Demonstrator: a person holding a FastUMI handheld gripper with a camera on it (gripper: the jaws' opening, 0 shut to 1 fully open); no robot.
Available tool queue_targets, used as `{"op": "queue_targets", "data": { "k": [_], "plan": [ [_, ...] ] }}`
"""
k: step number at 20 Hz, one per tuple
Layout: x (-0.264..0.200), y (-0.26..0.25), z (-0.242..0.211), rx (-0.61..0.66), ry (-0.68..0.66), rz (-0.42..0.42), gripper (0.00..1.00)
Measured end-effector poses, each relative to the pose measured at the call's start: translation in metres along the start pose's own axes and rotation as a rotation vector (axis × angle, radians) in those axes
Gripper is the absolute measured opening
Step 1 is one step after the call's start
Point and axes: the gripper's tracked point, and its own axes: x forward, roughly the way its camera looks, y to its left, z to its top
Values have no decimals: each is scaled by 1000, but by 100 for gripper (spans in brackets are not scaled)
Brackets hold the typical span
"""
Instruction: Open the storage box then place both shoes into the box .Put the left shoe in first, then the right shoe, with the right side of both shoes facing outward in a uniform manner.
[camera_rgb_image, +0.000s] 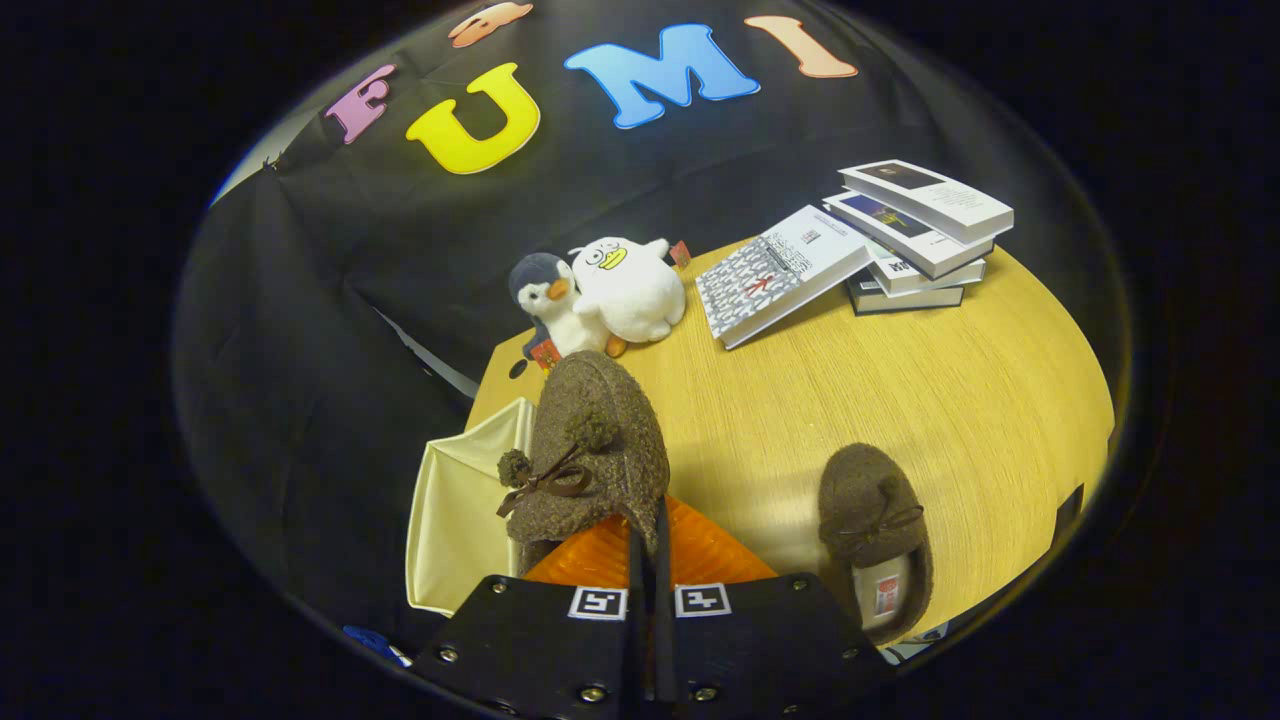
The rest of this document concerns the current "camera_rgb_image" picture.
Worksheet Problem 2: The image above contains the white book blue picture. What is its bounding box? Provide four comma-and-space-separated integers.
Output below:
822, 190, 997, 280

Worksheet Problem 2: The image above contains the grey penguin plush toy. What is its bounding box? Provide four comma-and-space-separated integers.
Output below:
508, 252, 629, 373

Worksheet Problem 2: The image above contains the white book dark picture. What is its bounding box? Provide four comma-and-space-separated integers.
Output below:
838, 159, 1015, 245

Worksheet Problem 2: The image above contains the plain white book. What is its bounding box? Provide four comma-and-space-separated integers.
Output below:
865, 245, 987, 297

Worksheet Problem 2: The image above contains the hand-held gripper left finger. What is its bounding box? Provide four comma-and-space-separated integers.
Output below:
410, 512, 650, 720

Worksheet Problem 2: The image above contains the dark cover book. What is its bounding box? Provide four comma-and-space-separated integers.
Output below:
846, 270, 966, 317

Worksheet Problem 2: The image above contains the black backdrop cloth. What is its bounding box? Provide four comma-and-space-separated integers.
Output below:
170, 0, 1136, 641

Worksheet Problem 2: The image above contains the white duck plush toy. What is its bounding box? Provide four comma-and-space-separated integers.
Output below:
568, 236, 693, 344

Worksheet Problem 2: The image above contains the patterned cover white book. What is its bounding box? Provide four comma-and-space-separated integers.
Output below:
695, 205, 873, 351

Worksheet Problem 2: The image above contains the brown fuzzy shoe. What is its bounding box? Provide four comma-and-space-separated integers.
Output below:
497, 350, 671, 577
818, 443, 935, 646

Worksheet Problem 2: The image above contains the cream fabric storage box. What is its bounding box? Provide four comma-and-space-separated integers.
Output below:
405, 397, 536, 618

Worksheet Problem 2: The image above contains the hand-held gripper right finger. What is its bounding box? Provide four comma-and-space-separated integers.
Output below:
652, 495, 898, 720

